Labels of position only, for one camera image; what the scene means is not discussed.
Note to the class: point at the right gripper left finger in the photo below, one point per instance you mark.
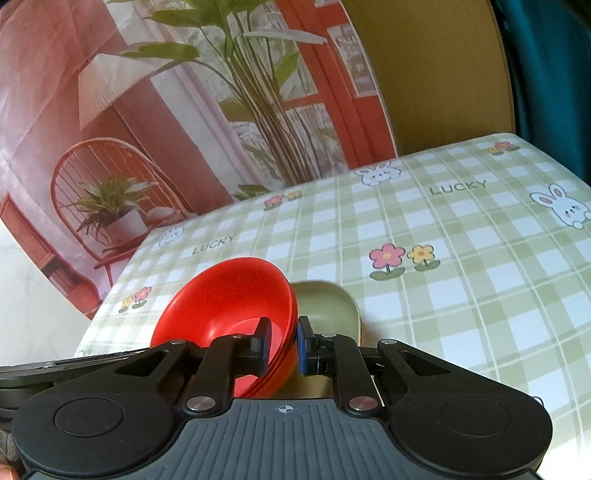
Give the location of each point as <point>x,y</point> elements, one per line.
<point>211,391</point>

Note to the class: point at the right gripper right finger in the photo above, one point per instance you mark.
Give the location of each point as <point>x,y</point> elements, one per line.
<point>339,358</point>

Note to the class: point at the green square plate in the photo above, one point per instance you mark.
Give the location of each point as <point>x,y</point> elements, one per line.
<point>329,308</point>

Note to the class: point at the red bowl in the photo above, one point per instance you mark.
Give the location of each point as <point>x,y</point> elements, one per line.
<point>282,358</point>
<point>230,298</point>

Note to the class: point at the green plaid bunny tablecloth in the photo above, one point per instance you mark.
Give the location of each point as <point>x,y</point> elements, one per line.
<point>478,252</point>

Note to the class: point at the printed room backdrop cloth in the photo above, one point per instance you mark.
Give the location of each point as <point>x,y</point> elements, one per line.
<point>121,116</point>

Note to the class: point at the yellow wooden panel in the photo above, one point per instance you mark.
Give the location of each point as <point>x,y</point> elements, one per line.
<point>441,69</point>

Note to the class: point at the teal curtain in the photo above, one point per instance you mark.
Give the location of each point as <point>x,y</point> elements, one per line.
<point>547,46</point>

